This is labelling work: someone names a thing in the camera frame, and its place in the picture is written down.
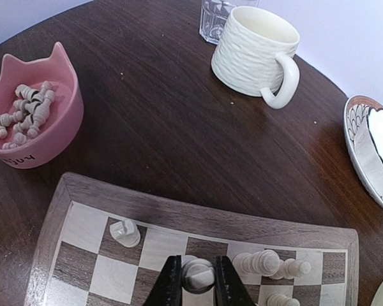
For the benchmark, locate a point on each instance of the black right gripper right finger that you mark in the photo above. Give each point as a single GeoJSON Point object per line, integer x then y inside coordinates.
{"type": "Point", "coordinates": [228, 288]}

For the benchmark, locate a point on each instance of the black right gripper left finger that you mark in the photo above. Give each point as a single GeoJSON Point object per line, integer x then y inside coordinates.
{"type": "Point", "coordinates": [167, 290]}

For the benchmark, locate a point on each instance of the white king chess piece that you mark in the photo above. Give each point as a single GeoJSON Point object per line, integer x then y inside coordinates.
{"type": "Point", "coordinates": [197, 274]}

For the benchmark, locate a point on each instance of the white queen chess piece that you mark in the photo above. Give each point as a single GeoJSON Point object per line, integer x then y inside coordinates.
{"type": "Point", "coordinates": [264, 263]}

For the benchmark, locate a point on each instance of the white pawn chess piece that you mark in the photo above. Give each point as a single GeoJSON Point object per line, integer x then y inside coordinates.
{"type": "Point", "coordinates": [279, 299]}

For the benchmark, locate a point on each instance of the white knight chess piece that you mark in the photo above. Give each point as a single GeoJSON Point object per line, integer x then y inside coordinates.
{"type": "Point", "coordinates": [126, 233]}

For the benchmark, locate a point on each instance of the wooden chess board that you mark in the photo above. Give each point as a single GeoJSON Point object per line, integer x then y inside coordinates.
{"type": "Point", "coordinates": [77, 262]}

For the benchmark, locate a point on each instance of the white chess pieces pile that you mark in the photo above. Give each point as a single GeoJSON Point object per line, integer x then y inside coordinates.
{"type": "Point", "coordinates": [32, 109]}

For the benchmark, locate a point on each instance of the pink cat-ear bowl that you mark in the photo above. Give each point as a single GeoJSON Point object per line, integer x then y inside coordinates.
{"type": "Point", "coordinates": [66, 112]}

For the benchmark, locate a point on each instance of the patterned ceramic plate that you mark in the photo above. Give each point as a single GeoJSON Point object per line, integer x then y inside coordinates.
{"type": "Point", "coordinates": [354, 112]}

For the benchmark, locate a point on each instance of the white scalloped bowl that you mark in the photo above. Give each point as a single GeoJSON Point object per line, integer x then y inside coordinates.
{"type": "Point", "coordinates": [368, 146]}

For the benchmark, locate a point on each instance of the cream ribbed mug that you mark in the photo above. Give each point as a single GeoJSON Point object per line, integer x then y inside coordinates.
{"type": "Point", "coordinates": [255, 55]}

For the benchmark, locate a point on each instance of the clear drinking glass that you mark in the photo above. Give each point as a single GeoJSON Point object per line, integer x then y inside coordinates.
{"type": "Point", "coordinates": [214, 14]}

